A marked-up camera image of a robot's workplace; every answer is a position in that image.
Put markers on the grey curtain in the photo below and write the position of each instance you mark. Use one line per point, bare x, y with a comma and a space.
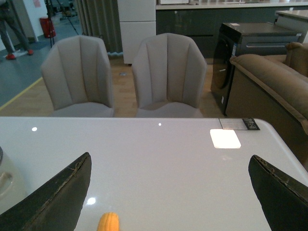
100, 18

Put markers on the beige upholstered chair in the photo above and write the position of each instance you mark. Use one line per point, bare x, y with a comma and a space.
78, 77
169, 74

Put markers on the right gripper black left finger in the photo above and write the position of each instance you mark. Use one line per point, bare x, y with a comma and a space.
56, 205

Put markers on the person in grey clothes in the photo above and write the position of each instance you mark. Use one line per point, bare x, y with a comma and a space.
6, 17

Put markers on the table corner label sticker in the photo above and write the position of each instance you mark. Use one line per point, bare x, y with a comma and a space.
239, 124

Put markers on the dark grey kitchen counter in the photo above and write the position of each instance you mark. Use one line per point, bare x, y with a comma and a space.
202, 21

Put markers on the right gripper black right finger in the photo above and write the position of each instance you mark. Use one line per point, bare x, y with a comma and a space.
283, 199

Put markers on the red trash bin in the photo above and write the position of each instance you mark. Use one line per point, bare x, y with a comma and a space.
47, 27

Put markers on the cream steel cooking pot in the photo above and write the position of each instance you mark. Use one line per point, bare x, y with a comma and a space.
12, 184

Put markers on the black camera tripod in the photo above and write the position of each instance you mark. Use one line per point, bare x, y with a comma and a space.
63, 19

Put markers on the yellow corn cob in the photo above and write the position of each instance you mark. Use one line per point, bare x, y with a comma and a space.
109, 222

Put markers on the right beige upholstered chair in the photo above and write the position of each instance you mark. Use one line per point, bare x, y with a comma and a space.
169, 74

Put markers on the brown fabric sofa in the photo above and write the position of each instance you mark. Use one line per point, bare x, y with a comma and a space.
275, 89

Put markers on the black washing machine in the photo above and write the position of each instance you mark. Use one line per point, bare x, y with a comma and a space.
244, 42

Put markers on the white refrigerator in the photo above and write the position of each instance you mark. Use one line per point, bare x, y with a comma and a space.
137, 22

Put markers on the left beige upholstered chair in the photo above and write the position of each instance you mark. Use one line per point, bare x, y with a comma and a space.
78, 77

